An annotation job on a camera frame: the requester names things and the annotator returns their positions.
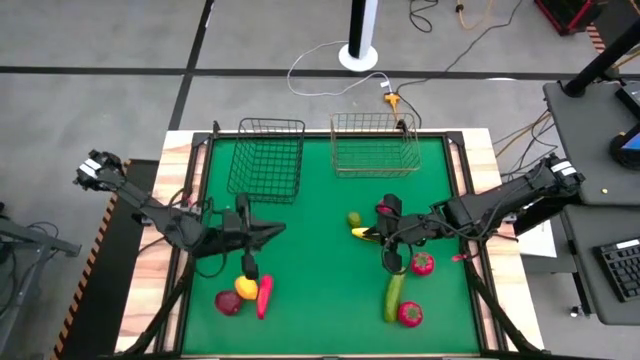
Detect black keyboard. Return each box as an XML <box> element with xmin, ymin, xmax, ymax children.
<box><xmin>593</xmin><ymin>238</ymin><xmax>640</xmax><ymax>304</ymax></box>

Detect red bell pepper green stem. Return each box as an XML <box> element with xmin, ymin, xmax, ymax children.
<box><xmin>410</xmin><ymin>251</ymin><xmax>436</xmax><ymax>277</ymax></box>
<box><xmin>397</xmin><ymin>300</ymin><xmax>425</xmax><ymax>329</ymax></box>

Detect black slanted post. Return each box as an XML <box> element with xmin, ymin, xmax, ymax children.
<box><xmin>563</xmin><ymin>17</ymin><xmax>640</xmax><ymax>99</ymax></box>

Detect yellow cable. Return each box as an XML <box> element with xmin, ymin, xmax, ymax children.
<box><xmin>454</xmin><ymin>0</ymin><xmax>495</xmax><ymax>30</ymax></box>

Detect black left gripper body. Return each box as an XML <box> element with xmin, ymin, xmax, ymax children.
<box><xmin>219</xmin><ymin>192</ymin><xmax>261</xmax><ymax>281</ymax></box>

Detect black wire basket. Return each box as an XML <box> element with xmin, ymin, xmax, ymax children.
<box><xmin>226</xmin><ymin>117</ymin><xmax>307</xmax><ymax>205</ymax></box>

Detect black flat device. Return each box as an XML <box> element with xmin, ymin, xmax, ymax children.
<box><xmin>614</xmin><ymin>79</ymin><xmax>640</xmax><ymax>121</ymax></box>

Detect yellow orange lemon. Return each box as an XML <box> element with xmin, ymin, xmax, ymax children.
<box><xmin>234</xmin><ymin>275</ymin><xmax>260</xmax><ymax>301</ymax></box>

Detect black platform hazard stripes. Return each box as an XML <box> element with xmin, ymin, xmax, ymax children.
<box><xmin>49</xmin><ymin>158</ymin><xmax>160</xmax><ymax>360</ymax></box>

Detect grey desk with post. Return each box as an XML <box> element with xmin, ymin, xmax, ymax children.
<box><xmin>543</xmin><ymin>79</ymin><xmax>640</xmax><ymax>207</ymax></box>

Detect black white pole round base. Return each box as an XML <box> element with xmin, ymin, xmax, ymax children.
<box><xmin>338</xmin><ymin>0</ymin><xmax>380</xmax><ymax>73</ymax></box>

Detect red black crate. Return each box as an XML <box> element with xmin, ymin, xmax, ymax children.
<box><xmin>533</xmin><ymin>0</ymin><xmax>611</xmax><ymax>37</ymax></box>

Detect grey metal stand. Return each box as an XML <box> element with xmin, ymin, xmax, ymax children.
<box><xmin>0</xmin><ymin>199</ymin><xmax>83</xmax><ymax>354</ymax></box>

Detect grey desk with keyboard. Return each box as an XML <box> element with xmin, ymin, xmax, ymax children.
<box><xmin>559</xmin><ymin>203</ymin><xmax>640</xmax><ymax>327</ymax></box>

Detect dark red round fruit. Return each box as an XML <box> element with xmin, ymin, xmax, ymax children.
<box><xmin>214</xmin><ymin>290</ymin><xmax>245</xmax><ymax>317</ymax></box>

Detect yellow corn cob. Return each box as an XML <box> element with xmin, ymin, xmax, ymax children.
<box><xmin>350</xmin><ymin>226</ymin><xmax>380</xmax><ymax>244</ymax></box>

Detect long black floor cable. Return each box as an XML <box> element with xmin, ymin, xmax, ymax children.
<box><xmin>394</xmin><ymin>0</ymin><xmax>524</xmax><ymax>96</ymax></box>

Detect blue lit round device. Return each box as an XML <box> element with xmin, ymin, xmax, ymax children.
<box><xmin>608</xmin><ymin>122</ymin><xmax>640</xmax><ymax>170</ymax></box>

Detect white cable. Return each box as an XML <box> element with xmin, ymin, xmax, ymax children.
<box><xmin>286</xmin><ymin>39</ymin><xmax>394</xmax><ymax>98</ymax></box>

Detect looped black cable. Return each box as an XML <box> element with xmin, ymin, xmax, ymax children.
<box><xmin>408</xmin><ymin>0</ymin><xmax>440</xmax><ymax>34</ymax></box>

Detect long red chili pepper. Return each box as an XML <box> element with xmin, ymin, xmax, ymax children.
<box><xmin>256</xmin><ymin>274</ymin><xmax>275</xmax><ymax>321</ymax></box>

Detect tan cable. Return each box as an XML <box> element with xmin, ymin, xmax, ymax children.
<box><xmin>493</xmin><ymin>111</ymin><xmax>552</xmax><ymax>157</ymax></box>

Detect metal table frame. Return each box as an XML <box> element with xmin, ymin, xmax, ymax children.
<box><xmin>99</xmin><ymin>119</ymin><xmax>546</xmax><ymax>360</ymax></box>

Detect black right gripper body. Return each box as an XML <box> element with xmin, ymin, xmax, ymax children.
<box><xmin>382</xmin><ymin>193</ymin><xmax>419</xmax><ymax>275</ymax></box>

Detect gold wire basket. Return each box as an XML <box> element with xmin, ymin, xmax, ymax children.
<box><xmin>329</xmin><ymin>111</ymin><xmax>422</xmax><ymax>179</ymax></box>

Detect short black floor cable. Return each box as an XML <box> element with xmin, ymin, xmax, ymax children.
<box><xmin>398</xmin><ymin>93</ymin><xmax>424</xmax><ymax>130</ymax></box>

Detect green cucumber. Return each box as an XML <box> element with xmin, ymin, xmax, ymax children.
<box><xmin>383</xmin><ymin>272</ymin><xmax>406</xmax><ymax>324</ymax></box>

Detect white paper sheet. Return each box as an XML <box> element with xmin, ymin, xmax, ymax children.
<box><xmin>518</xmin><ymin>219</ymin><xmax>558</xmax><ymax>259</ymax></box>

